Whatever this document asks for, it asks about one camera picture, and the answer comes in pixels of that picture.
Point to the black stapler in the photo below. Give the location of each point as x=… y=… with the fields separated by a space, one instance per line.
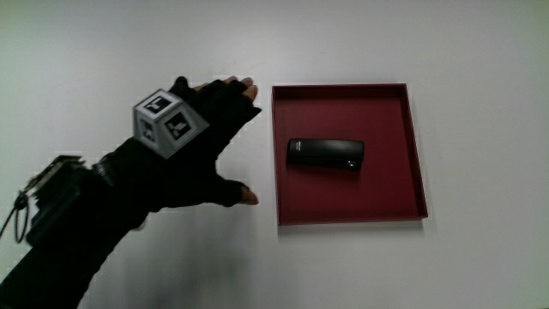
x=324 y=153

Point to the dark red square plate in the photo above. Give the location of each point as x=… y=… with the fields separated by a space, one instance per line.
x=364 y=201

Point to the person's left forearm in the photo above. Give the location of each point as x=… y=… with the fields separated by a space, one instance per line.
x=81 y=240

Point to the person's left hand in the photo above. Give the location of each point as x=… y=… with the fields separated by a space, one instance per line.
x=201 y=141

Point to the black wrist-mounted sensor box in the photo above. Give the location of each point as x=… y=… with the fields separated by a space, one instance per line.
x=53 y=206

